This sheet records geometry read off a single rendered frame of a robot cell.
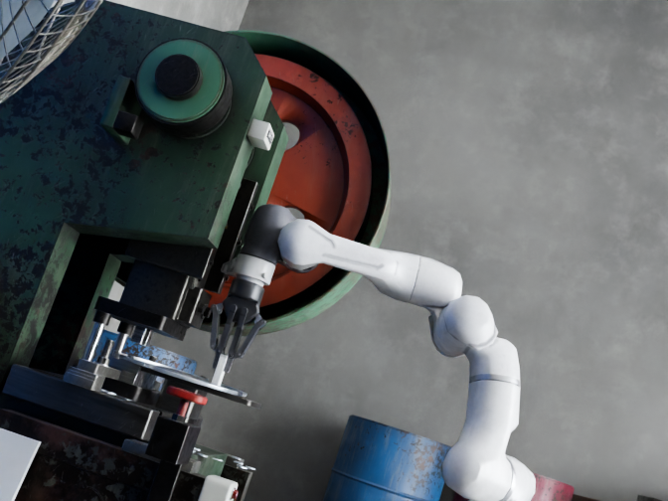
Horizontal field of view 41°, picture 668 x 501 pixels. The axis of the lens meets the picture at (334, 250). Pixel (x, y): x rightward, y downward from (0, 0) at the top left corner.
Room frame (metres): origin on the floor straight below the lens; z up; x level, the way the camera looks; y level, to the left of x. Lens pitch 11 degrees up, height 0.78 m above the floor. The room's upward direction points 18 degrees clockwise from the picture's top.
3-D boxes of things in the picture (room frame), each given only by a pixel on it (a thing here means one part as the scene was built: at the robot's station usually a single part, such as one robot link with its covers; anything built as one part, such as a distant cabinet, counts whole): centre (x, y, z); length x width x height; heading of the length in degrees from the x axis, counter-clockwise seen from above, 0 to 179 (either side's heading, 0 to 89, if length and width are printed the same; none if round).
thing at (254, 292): (1.95, 0.16, 0.98); 0.08 x 0.07 x 0.09; 83
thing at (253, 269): (1.98, 0.17, 1.05); 0.13 x 0.12 x 0.05; 173
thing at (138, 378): (1.98, 0.35, 0.76); 0.15 x 0.09 x 0.05; 172
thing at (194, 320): (1.98, 0.31, 1.04); 0.17 x 0.15 x 0.30; 82
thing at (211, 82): (1.98, 0.35, 1.33); 0.67 x 0.18 x 0.18; 172
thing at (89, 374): (1.82, 0.38, 0.76); 0.17 x 0.06 x 0.10; 172
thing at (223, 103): (1.74, 0.41, 1.31); 0.22 x 0.12 x 0.22; 82
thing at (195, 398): (1.63, 0.17, 0.72); 0.07 x 0.06 x 0.08; 82
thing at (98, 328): (1.91, 0.43, 0.81); 0.02 x 0.02 x 0.14
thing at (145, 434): (1.98, 0.35, 0.68); 0.45 x 0.30 x 0.06; 172
